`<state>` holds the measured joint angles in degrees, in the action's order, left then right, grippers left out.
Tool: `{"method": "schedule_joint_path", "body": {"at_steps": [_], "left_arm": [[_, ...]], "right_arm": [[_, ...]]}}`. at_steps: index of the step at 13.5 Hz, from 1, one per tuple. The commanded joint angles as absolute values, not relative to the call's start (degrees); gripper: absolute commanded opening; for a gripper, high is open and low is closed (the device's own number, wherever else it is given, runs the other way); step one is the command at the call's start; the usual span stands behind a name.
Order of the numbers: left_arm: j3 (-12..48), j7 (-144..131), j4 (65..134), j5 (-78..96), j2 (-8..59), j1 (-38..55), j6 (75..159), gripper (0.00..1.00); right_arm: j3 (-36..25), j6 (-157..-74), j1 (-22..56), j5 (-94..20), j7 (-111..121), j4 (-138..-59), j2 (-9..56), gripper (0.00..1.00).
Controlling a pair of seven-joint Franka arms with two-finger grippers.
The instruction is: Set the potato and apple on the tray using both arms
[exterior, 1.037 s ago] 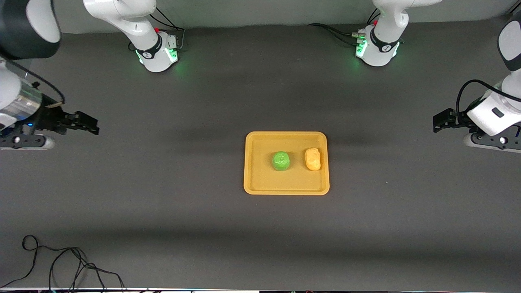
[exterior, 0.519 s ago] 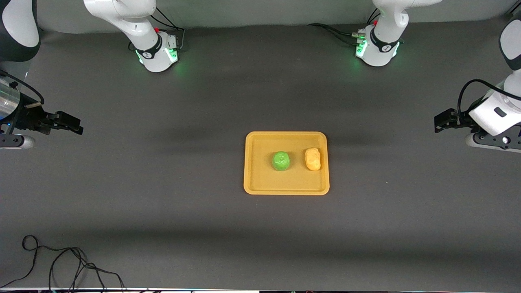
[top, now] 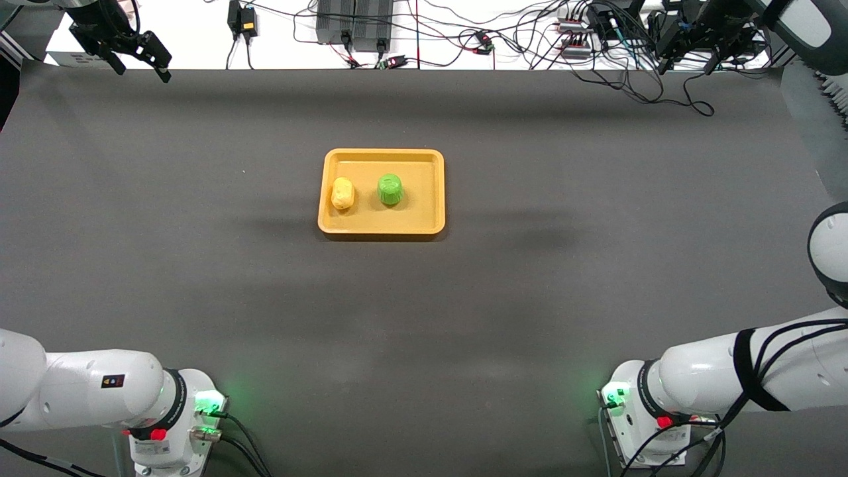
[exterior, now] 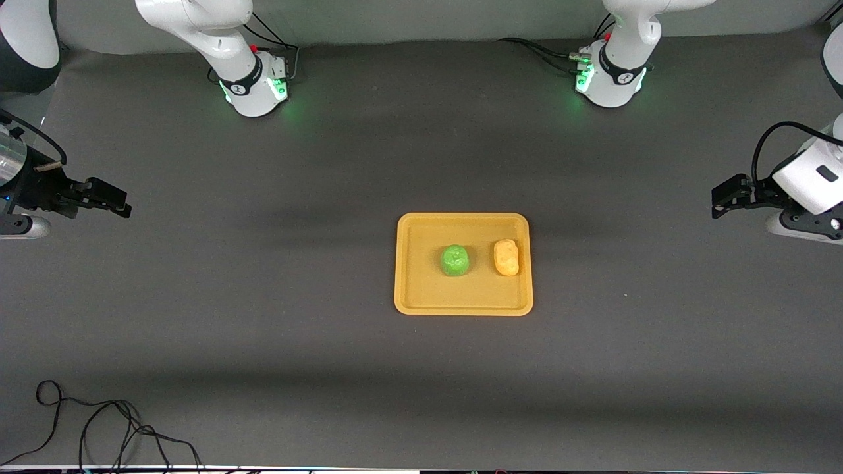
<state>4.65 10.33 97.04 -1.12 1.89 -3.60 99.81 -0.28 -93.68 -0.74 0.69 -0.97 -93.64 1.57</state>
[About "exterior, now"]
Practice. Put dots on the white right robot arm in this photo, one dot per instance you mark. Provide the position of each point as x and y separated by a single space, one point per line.
237 59

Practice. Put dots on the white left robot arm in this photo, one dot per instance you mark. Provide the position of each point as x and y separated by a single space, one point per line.
622 39

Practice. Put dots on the yellow plastic tray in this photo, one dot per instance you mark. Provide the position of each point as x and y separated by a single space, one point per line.
421 283

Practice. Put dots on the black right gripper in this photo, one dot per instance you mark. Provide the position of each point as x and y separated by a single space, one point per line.
38 186

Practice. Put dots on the dark grey table cloth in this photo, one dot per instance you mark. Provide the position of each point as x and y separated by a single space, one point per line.
421 368

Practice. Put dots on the green apple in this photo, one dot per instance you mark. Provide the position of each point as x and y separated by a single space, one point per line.
455 261

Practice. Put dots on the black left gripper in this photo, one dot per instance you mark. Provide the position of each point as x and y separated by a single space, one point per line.
762 193

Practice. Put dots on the yellow potato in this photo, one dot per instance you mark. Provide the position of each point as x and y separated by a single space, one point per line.
506 257

